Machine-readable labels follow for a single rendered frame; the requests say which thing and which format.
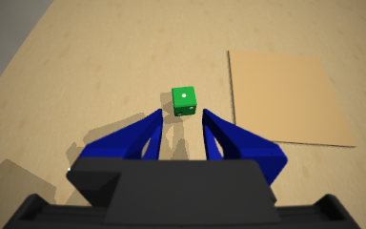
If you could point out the green die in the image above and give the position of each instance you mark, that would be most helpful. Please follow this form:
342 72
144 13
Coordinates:
184 101

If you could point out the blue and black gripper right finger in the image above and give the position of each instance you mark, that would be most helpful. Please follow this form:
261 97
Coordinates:
238 143

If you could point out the tan flat mat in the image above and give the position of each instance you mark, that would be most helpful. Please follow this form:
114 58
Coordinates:
286 98

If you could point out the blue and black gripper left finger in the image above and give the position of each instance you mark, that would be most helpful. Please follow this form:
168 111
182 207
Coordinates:
129 141

